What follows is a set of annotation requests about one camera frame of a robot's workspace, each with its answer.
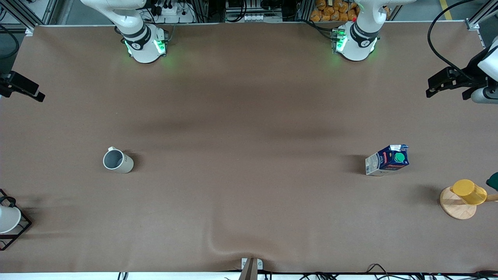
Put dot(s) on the blue milk carton green cap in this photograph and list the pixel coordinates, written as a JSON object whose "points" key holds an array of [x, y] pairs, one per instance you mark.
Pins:
{"points": [[385, 163]]}

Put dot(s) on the white mug grey inside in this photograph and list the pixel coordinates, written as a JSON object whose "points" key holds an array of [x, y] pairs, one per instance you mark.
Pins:
{"points": [[120, 163]]}

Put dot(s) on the yellow plastic cup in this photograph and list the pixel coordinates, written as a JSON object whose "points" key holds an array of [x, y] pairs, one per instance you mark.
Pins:
{"points": [[469, 192]]}

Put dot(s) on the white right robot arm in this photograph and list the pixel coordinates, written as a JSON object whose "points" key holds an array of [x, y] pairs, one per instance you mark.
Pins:
{"points": [[143, 46]]}

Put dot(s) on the aluminium frame profile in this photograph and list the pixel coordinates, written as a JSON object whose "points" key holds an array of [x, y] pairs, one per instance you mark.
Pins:
{"points": [[480, 17], [23, 13]]}

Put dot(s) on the long white power strip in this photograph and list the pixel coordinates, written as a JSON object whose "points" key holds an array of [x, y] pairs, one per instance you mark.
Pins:
{"points": [[255, 17]]}

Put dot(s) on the dark green cup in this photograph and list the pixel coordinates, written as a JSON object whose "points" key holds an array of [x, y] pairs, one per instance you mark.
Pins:
{"points": [[493, 182]]}

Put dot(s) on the brown table cover sheet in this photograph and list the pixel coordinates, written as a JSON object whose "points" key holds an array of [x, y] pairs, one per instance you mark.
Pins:
{"points": [[249, 116]]}

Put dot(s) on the round wooden cup stand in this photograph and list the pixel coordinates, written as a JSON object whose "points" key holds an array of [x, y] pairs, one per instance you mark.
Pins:
{"points": [[457, 210]]}

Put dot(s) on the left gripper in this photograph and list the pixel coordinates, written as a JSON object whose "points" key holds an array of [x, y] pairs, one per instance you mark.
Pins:
{"points": [[471, 68]]}

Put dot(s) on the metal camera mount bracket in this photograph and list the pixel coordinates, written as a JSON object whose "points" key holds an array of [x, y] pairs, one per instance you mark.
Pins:
{"points": [[251, 268]]}

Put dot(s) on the white power strip with plugs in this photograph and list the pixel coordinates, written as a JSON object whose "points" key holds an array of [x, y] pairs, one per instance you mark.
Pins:
{"points": [[171, 13]]}

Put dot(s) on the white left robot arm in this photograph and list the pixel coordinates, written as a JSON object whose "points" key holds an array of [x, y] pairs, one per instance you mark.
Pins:
{"points": [[356, 44]]}

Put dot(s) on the orange bread pile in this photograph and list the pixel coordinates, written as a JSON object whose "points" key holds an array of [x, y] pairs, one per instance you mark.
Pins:
{"points": [[334, 9]]}

